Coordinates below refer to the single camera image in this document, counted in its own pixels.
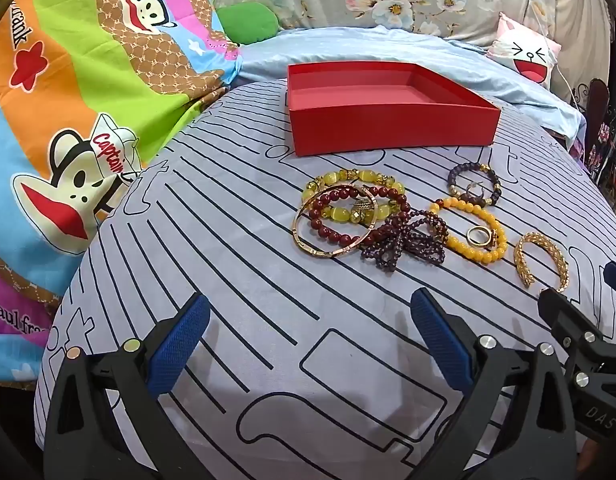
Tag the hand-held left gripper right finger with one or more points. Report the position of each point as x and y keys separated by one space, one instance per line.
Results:
x=440 y=340

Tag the gold bangle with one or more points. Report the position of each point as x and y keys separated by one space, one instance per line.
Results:
x=308 y=245

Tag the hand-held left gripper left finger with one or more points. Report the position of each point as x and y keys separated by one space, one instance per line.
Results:
x=180 y=345

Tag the purple garnet bead strand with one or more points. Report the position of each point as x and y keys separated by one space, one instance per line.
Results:
x=388 y=240

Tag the pink cartoon cat pillow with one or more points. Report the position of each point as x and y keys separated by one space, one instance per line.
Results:
x=530 y=60

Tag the red cardboard box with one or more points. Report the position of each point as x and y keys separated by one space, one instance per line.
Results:
x=388 y=125

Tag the green pillow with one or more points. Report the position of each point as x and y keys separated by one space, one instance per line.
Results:
x=248 y=22

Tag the colourful cartoon monkey blanket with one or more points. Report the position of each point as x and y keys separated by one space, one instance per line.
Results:
x=87 y=60

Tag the light blue pillow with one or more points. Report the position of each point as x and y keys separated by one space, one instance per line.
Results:
x=268 y=55

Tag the black metal rack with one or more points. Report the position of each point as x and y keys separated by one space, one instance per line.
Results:
x=595 y=110

